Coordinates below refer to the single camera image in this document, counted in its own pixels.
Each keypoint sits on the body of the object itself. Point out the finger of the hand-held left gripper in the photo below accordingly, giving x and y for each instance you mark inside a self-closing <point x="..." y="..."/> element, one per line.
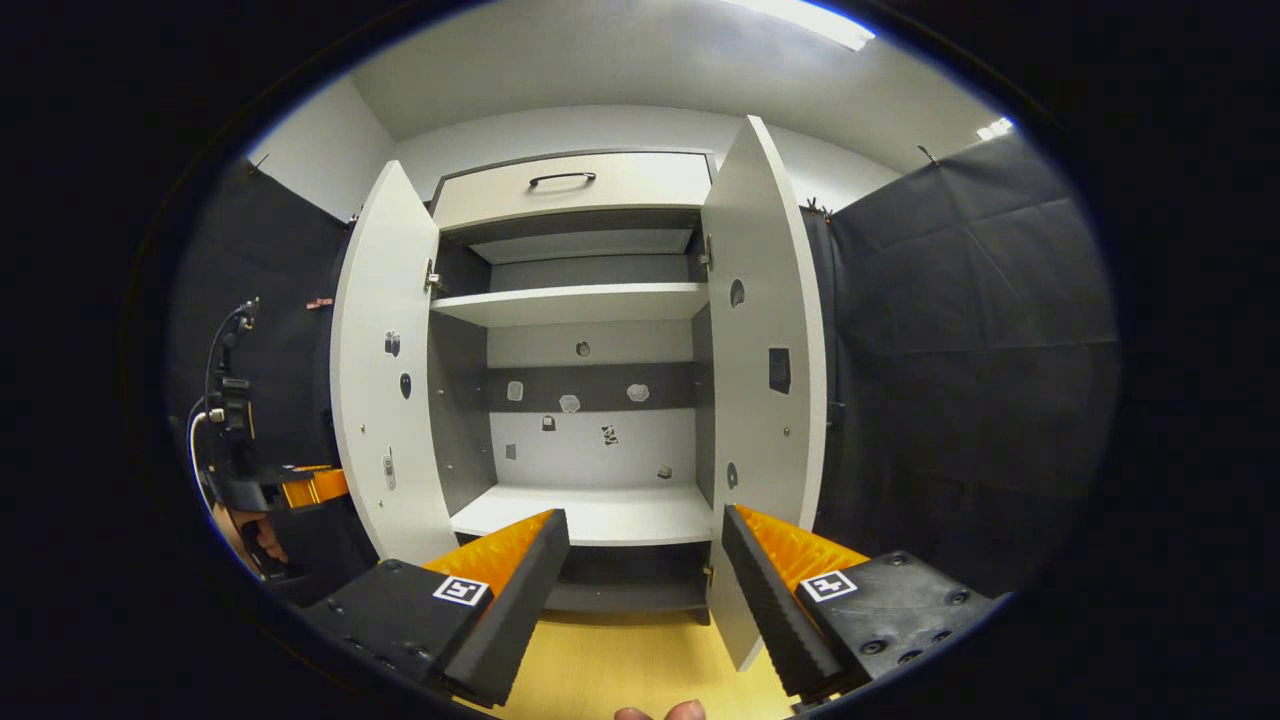
<point x="295" y="469"/>
<point x="320" y="488"/>

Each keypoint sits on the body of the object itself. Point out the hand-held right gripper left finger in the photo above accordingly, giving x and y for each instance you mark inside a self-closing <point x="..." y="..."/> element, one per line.
<point x="515" y="610"/>

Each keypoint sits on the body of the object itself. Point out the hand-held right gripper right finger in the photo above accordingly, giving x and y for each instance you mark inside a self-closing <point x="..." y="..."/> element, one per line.
<point x="775" y="620"/>

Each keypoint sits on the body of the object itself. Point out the grey double-door shoe cabinet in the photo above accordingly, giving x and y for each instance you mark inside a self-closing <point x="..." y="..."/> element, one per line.
<point x="560" y="455"/>

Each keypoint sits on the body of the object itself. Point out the beige cabinet door camera sticker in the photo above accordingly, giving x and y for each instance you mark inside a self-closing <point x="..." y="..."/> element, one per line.
<point x="380" y="260"/>

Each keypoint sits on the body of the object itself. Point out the beige cabinet door headphone sticker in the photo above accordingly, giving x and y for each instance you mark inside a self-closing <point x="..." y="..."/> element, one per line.
<point x="760" y="250"/>

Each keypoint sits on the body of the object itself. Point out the white cabinet shelf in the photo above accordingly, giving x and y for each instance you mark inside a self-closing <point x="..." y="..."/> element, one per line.
<point x="600" y="515"/>
<point x="580" y="303"/>

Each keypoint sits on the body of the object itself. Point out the metal door hinge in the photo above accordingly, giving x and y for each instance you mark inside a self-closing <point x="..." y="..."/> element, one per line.
<point x="433" y="278"/>
<point x="706" y="252"/>

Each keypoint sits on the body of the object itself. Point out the beige cabinet drawer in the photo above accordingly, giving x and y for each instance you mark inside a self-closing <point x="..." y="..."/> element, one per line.
<point x="640" y="185"/>

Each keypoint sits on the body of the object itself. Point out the black backdrop cloth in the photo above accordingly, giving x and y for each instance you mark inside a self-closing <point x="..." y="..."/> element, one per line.
<point x="950" y="350"/>

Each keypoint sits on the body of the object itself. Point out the ceiling light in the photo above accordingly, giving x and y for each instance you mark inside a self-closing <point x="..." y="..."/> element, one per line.
<point x="996" y="128"/>

